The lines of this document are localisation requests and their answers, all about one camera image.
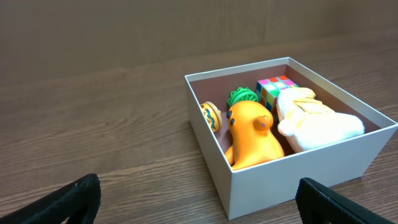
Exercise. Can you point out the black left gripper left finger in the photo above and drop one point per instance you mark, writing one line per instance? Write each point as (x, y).
(77, 202)

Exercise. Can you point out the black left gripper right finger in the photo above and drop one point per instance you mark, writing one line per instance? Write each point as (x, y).
(318, 204)

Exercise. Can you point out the white duck plush toy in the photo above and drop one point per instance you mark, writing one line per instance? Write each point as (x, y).
(308, 123)

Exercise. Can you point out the orange dinosaur toy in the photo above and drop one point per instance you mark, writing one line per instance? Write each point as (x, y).
(250, 125)

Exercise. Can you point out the multicolour puzzle cube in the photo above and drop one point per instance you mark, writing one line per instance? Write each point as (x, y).
(268, 90)

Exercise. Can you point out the green wheel disc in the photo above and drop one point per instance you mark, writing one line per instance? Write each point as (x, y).
(241, 94)

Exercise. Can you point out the gold wheel disc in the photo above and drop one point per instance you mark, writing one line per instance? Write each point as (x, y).
(212, 115)

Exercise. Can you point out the white cardboard box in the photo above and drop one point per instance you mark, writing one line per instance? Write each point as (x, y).
(249, 190)

